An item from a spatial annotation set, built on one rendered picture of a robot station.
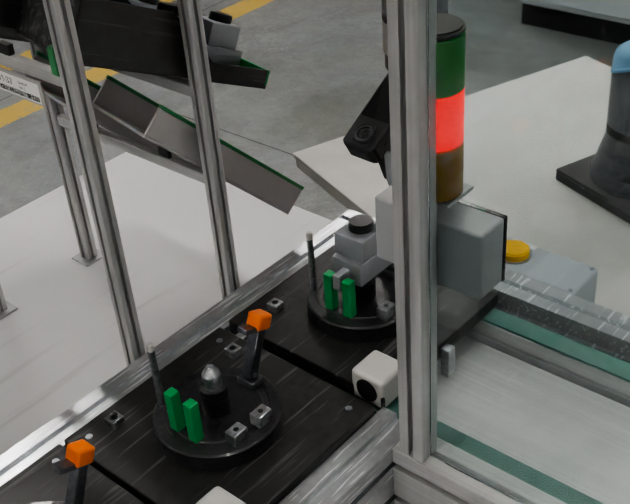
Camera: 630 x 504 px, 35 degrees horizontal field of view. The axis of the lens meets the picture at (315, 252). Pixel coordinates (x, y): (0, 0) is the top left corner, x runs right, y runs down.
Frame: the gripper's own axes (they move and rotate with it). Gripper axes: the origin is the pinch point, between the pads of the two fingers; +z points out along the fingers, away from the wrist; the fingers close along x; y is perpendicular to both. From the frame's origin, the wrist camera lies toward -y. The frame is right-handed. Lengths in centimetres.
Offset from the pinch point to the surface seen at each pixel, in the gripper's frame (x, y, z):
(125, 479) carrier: 2.2, -46.5, 9.3
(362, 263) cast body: -1.9, -11.6, 0.8
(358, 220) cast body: 0.3, -9.3, -3.2
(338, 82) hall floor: 183, 201, 106
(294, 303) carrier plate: 7.6, -14.0, 9.3
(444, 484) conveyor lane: -23.1, -25.9, 11.5
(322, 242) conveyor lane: 14.9, 0.1, 10.6
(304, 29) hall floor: 234, 238, 106
